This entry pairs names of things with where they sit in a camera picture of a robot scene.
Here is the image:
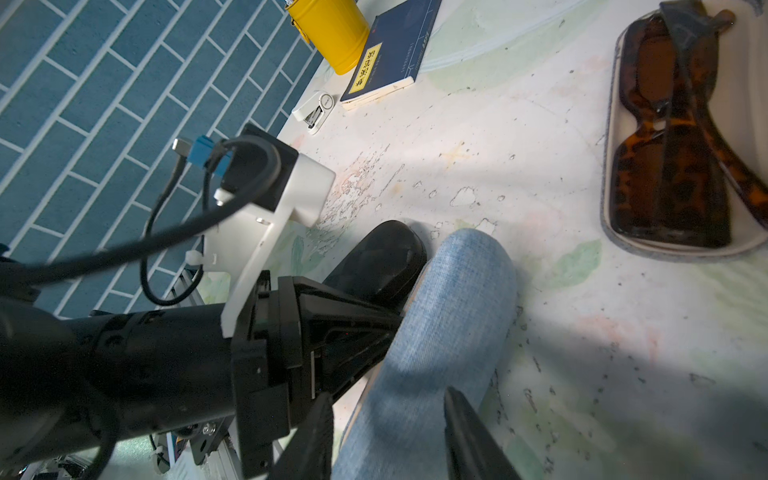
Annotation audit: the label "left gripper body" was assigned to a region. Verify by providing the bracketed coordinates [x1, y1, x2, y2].
[231, 272, 317, 477]

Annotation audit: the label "light blue denim case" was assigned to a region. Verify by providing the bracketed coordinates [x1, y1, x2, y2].
[332, 229, 518, 479]

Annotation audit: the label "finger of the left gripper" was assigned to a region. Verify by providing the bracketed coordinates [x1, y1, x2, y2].
[293, 277, 402, 402]

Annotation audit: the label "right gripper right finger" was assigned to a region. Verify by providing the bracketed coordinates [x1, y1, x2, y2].
[444, 386, 521, 480]

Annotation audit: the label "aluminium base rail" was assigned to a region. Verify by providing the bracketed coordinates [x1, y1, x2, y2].
[149, 413, 247, 480]

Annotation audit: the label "grey case tortoise sunglasses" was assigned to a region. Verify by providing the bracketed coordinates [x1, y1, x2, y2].
[601, 1, 767, 262]

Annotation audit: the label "dark blue book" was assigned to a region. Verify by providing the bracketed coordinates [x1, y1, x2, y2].
[340, 0, 442, 110]

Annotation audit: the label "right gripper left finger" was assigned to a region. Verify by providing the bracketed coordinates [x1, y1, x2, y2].
[268, 393, 334, 480]

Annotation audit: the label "black camera cable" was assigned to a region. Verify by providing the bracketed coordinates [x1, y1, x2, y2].
[0, 134, 283, 307]

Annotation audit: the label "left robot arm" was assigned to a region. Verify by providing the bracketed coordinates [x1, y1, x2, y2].
[1, 275, 402, 478]

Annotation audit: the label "tortoise brown sunglasses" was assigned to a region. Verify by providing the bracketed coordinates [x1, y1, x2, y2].
[604, 1, 767, 252]

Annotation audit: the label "black glasses case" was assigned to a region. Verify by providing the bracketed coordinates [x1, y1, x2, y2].
[322, 220, 428, 311]

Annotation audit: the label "yellow pencil cup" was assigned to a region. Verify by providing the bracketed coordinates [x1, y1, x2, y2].
[286, 0, 370, 75]

